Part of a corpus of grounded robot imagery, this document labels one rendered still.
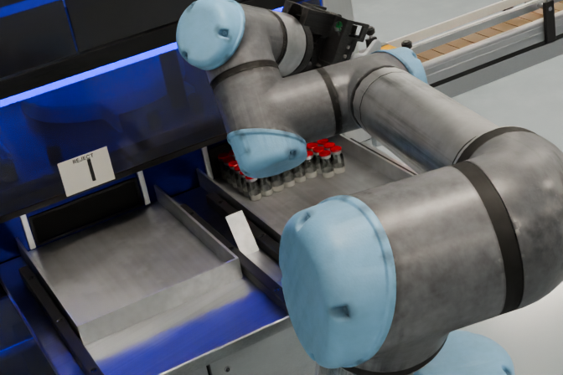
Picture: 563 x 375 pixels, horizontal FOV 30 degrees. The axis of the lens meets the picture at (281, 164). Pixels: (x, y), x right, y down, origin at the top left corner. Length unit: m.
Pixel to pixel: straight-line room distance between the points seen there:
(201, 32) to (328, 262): 0.45
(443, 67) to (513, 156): 1.39
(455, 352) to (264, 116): 0.33
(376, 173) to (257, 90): 0.77
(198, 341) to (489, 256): 0.81
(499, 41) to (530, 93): 2.06
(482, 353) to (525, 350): 1.69
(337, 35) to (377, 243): 0.58
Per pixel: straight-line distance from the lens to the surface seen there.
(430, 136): 0.92
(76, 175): 1.73
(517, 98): 4.26
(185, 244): 1.73
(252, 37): 1.12
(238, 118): 1.09
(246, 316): 1.52
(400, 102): 1.00
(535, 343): 2.87
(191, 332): 1.51
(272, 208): 1.78
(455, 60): 2.17
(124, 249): 1.76
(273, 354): 2.04
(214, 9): 1.10
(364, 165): 1.87
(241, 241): 1.66
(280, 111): 1.09
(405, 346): 0.76
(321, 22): 1.25
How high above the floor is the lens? 1.71
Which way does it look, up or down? 25 degrees down
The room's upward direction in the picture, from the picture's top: 11 degrees counter-clockwise
